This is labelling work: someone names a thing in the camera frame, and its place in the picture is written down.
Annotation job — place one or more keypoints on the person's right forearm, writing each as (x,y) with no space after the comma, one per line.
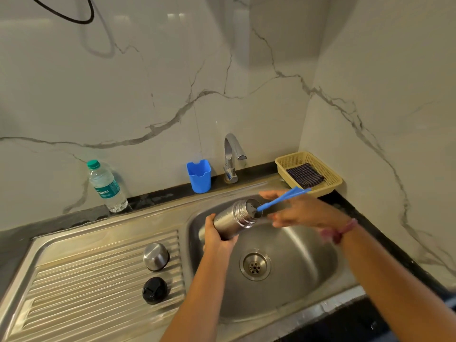
(399,281)

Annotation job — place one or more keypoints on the blue plastic brush holder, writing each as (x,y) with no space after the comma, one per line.
(199,178)

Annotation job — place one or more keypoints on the blue white bottle brush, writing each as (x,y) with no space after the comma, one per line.
(281,200)

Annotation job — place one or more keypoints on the black stopper lid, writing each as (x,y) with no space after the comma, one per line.
(155,290)

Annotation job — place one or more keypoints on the person's left hand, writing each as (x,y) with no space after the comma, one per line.
(215,243)

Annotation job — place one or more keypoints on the steel cup cap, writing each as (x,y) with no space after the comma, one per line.
(155,256)

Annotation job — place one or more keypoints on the stainless steel sink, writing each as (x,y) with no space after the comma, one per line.
(107,306)

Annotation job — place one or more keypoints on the clear plastic water bottle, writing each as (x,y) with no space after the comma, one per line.
(107,188)

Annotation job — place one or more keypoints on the yellow plastic basket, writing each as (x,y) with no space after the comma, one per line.
(331,188)

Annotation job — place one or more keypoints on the dark checked cloth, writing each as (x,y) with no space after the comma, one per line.
(304,175)

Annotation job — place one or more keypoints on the person's right hand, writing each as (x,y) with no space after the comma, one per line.
(306,211)

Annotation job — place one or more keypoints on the chrome faucet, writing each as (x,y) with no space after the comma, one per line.
(231,149)

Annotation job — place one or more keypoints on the person's left forearm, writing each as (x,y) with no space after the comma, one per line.
(196,306)

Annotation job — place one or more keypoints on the stainless steel flask body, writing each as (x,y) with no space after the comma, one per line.
(231,220)

